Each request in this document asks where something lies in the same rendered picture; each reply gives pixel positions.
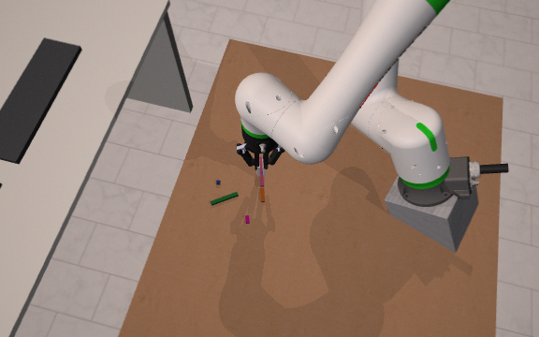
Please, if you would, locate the green rod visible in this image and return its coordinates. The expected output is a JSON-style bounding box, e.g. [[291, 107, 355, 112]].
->
[[211, 192, 238, 205]]

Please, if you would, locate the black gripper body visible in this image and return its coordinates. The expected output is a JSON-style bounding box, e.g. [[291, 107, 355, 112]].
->
[[244, 142, 278, 154]]

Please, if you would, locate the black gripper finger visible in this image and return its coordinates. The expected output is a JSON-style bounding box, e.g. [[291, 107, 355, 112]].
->
[[262, 144, 285, 177], [237, 143, 260, 177]]

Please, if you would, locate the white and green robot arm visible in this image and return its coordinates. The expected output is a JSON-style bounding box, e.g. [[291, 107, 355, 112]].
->
[[235, 0, 509, 207]]

